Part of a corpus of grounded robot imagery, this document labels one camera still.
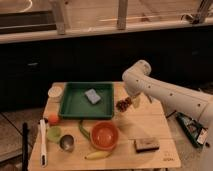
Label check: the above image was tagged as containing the blue sponge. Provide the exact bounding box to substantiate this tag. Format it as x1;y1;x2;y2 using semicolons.
85;89;101;104

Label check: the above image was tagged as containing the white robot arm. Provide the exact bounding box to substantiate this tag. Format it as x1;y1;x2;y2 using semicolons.
122;60;213;171

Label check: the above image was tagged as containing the metal cup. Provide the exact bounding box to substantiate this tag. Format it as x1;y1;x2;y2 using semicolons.
59;135;74;152

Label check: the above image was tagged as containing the grey folded cloth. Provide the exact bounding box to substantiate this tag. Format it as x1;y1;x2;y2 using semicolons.
147;95;153;103

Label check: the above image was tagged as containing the green bin with clutter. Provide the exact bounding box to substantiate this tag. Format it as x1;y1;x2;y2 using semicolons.
176;113;207;148

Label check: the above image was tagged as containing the yellow banana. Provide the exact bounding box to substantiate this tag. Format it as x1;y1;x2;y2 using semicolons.
86;151;111;160

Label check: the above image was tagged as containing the white small cup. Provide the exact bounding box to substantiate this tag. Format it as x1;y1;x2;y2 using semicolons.
48;86;63;102

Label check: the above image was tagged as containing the orange tomato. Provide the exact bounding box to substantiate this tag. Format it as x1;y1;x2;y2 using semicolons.
48;114;60;125

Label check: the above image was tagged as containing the light green cup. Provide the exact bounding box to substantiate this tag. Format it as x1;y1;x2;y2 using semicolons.
47;126;61;143

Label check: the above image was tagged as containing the dark red grape bunch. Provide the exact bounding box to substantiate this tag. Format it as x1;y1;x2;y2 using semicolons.
116;97;132;112

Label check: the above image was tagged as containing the red bowl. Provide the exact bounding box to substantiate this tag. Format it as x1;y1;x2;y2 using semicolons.
90;121;119;151

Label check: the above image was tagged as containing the black pole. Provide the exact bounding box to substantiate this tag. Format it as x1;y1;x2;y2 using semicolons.
22;123;28;171

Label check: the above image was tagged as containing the green chili pepper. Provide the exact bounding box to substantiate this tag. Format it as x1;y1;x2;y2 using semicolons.
78;120;90;141

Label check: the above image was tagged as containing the green plastic tray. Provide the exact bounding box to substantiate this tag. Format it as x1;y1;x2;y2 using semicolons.
59;82;114;120

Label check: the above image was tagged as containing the brown scouring sponge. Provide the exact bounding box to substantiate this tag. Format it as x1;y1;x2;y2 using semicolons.
134;138;160;153

